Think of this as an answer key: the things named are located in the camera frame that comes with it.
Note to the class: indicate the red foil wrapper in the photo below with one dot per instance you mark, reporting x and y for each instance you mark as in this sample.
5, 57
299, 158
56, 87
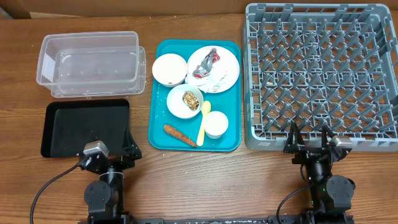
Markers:
204, 69

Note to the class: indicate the clear plastic bin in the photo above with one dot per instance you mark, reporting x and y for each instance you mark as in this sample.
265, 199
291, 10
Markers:
88, 64

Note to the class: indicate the white napkin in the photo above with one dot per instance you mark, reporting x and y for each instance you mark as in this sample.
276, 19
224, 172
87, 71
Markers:
216, 82

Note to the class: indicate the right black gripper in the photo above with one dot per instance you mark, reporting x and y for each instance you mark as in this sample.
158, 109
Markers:
306, 153

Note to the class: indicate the pink plate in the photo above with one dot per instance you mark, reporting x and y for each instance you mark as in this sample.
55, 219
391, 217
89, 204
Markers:
227, 61

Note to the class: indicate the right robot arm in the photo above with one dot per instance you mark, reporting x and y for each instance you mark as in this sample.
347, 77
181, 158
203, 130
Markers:
330, 194

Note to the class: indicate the yellow plastic spoon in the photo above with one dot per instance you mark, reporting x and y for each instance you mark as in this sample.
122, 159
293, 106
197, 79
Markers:
205, 109

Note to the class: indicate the pale green cup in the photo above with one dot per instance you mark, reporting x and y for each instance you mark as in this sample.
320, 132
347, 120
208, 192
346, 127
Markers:
215, 124

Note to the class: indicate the grey dishwasher rack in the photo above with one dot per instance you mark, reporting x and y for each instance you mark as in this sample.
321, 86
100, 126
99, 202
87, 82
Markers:
320, 65

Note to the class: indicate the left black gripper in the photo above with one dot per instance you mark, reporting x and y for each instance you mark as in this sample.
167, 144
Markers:
130, 150

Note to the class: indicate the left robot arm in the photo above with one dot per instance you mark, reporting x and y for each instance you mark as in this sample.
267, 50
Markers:
105, 197

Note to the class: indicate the teal plastic tray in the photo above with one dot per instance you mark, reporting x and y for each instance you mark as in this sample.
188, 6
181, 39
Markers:
227, 102

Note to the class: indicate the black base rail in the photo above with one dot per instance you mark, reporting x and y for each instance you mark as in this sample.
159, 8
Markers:
217, 221

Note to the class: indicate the brown food scraps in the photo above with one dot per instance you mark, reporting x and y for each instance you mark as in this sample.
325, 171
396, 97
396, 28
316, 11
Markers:
190, 100

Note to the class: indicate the orange carrot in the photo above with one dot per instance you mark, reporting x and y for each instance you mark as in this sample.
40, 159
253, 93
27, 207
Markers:
178, 135

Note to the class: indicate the pink bowl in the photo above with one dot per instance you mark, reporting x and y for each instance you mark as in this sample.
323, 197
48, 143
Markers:
169, 70

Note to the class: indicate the pale green bowl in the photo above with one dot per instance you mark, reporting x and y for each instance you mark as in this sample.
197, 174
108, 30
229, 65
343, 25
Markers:
176, 105

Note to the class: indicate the black plastic tray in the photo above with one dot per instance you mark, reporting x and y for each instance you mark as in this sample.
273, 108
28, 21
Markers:
70, 125

